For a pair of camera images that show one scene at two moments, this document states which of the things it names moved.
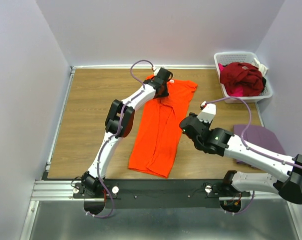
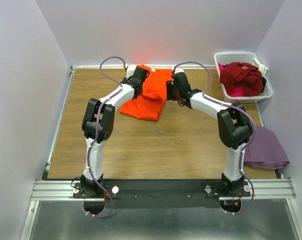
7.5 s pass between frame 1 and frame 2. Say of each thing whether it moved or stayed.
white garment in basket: stayed
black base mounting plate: stayed
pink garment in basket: stayed
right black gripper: moved
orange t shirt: moved
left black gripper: moved
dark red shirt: stayed
